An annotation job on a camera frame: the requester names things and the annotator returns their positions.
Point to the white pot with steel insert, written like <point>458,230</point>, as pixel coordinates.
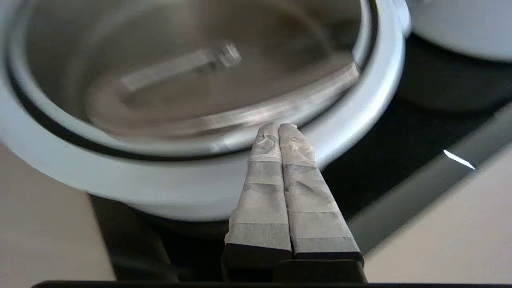
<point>180,208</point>
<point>460,28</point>

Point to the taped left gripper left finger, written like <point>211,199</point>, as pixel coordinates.
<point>260,200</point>

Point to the large black induction cooktop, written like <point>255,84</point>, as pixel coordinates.
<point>400,160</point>

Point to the glass lid with white rim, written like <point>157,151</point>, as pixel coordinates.
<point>200,80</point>

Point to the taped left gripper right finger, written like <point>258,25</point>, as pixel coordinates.
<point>312,208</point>

